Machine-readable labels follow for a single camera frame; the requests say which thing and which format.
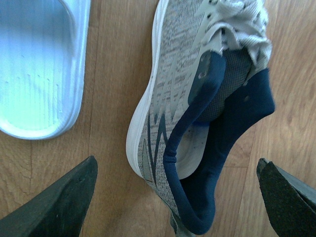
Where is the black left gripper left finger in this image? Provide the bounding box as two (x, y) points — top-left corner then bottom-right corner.
(0, 156), (98, 237)

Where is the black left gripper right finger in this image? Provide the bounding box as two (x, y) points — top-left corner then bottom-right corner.
(256, 158), (316, 237)

